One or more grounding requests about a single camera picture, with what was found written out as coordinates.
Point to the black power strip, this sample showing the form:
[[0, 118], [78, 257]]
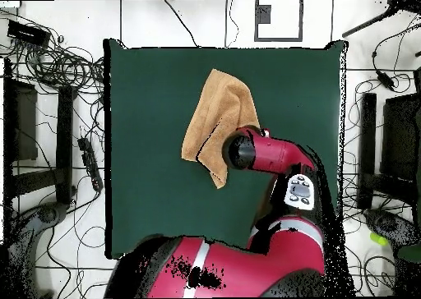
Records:
[[90, 162]]

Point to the orange terry towel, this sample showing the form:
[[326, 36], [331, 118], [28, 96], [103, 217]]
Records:
[[223, 98]]

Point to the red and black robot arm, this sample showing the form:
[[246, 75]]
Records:
[[273, 151]]

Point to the black network switch box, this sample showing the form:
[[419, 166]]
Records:
[[28, 33]]

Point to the dark green table cloth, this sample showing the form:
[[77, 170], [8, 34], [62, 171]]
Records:
[[148, 82]]

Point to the dark green floor object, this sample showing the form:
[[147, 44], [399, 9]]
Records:
[[409, 253]]

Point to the black metal frame stand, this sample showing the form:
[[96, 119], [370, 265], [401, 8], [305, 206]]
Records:
[[401, 138], [64, 141]]

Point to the black tripod pole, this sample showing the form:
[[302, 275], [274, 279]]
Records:
[[368, 24]]

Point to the grey square floor frame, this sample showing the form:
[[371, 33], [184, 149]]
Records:
[[256, 19]]

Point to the yellow-green ball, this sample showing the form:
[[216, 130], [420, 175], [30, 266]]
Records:
[[378, 239]]

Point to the grey black chair base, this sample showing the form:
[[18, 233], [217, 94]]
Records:
[[46, 215], [384, 223]]

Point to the black power adapter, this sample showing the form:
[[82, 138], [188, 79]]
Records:
[[385, 80]]

